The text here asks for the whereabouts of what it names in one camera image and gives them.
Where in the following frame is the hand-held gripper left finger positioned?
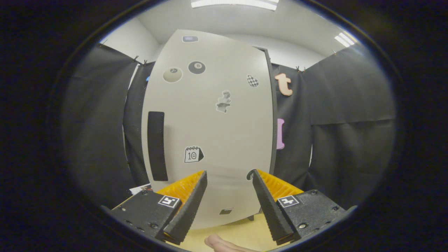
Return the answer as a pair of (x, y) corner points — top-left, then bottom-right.
(101, 170), (208, 245)

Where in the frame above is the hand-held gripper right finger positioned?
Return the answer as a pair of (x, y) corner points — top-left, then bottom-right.
(252, 169), (358, 245)

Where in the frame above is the black door handle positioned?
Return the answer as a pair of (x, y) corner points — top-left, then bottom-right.
(147, 111), (169, 182)

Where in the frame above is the light grey shoe cabinet door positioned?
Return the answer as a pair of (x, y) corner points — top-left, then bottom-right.
(141, 29), (274, 230)

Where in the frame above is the grey shoe cabinet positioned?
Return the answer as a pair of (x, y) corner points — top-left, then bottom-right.
(247, 45), (279, 222)

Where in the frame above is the white book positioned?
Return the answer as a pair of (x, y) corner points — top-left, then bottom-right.
(129, 183), (153, 196)

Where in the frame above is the black backdrop cloth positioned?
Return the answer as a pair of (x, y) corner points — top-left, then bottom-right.
(65, 42), (396, 210)

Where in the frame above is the small ceiling light panel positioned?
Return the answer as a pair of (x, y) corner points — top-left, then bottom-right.
(334, 31), (356, 48)

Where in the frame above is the long ceiling light panel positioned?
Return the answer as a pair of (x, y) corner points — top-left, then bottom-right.
(191, 0), (279, 11)

